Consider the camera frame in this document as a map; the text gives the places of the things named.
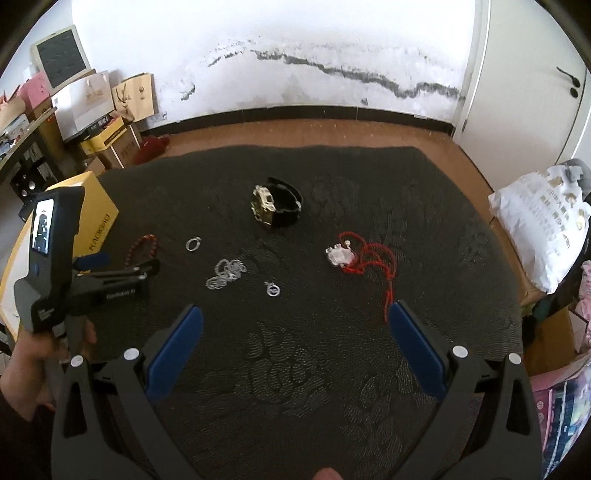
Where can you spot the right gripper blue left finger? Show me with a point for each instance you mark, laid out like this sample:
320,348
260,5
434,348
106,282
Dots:
168,350

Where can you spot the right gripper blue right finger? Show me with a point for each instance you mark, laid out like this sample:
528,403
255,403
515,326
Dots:
425,356

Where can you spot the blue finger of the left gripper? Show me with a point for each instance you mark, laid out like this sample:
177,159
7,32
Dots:
92,261
142,270

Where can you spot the small silver ring pendant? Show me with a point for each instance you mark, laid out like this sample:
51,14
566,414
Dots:
272,289

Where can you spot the gold black wrist watch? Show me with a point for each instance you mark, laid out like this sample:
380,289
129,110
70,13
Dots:
276,204

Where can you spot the person's left hand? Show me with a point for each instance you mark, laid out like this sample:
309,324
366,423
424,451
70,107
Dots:
24,382

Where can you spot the yellow white cardboard box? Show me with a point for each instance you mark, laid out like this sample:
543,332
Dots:
98,214

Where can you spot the black speaker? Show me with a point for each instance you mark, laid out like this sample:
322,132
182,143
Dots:
27,182

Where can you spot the brown cardboard box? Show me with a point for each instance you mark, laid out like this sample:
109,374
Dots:
120,148

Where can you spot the black shelf table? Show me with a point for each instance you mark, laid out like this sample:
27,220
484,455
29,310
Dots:
32,135

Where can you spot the yellow black flat box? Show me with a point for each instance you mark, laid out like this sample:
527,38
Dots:
99,137

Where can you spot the red fabric item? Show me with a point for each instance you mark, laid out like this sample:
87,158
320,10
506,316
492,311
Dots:
151,148

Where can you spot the white paper shopping bag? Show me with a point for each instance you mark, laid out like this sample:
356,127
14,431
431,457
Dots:
81,103

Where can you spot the brown paper shopping bag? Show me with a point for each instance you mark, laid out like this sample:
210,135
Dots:
133,98

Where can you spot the pink box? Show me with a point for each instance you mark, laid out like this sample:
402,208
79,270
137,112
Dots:
34,91

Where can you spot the white printed plastic bag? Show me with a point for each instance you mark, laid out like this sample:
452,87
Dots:
547,217

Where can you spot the framed dark picture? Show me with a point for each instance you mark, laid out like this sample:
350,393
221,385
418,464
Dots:
61,57

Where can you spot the white door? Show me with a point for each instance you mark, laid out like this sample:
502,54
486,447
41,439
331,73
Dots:
518,115

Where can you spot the black door handle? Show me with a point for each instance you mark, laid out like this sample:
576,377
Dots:
576,83

